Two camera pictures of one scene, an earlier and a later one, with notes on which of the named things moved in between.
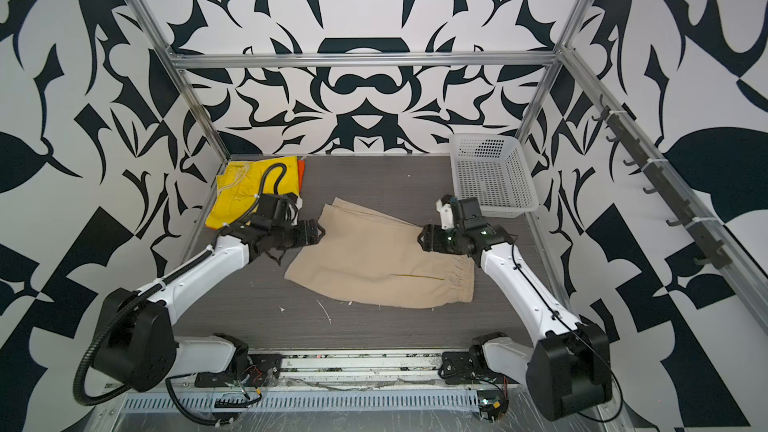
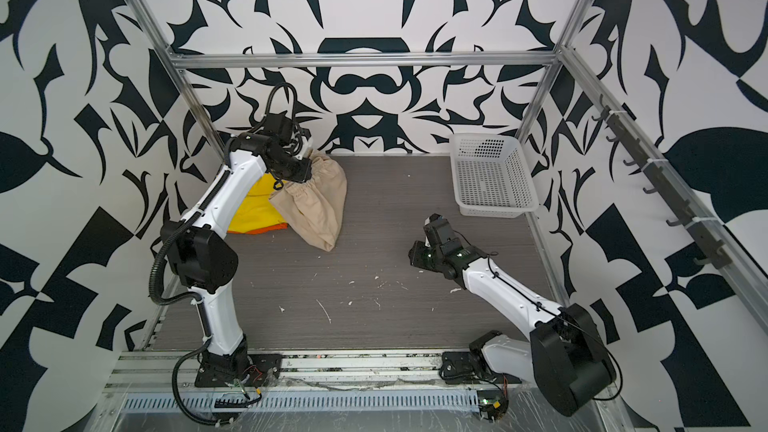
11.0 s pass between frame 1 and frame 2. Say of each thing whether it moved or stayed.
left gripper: moved
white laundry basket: stayed
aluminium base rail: stayed
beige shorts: moved
